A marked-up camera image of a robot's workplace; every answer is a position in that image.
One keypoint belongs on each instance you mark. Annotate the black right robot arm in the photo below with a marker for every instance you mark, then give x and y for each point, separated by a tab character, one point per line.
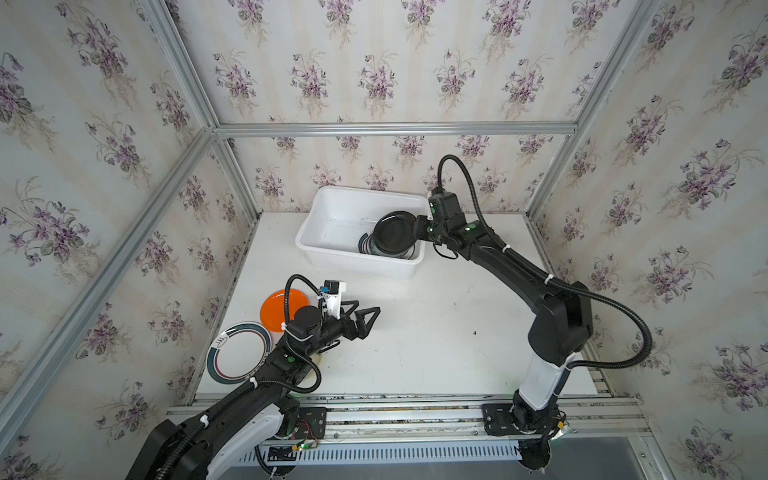
560	327

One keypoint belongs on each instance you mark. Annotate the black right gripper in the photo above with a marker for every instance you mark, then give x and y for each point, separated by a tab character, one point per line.
424	228

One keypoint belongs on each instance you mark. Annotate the teal blue floral plate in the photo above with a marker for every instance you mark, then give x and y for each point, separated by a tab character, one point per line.
369	246

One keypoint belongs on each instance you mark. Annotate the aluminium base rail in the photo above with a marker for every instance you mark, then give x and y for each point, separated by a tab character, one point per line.
326	430

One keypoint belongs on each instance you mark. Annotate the orange plate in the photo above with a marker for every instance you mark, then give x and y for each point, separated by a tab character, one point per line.
272	310

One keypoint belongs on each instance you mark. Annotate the white plastic bin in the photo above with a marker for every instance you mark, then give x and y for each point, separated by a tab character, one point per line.
340	216

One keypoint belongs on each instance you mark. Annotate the aluminium frame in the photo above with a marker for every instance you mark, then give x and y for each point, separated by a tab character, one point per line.
108	106

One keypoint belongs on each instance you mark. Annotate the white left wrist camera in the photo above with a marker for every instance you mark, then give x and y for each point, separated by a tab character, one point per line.
331	297

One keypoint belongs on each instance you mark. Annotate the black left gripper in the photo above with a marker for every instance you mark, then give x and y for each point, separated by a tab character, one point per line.
360	330

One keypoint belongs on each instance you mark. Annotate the white green rim plate left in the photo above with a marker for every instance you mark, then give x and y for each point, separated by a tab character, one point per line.
237	352

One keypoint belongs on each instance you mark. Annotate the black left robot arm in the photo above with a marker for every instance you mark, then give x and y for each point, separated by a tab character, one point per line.
202	446

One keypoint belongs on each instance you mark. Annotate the white plate black rim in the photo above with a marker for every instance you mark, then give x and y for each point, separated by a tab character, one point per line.
408	253

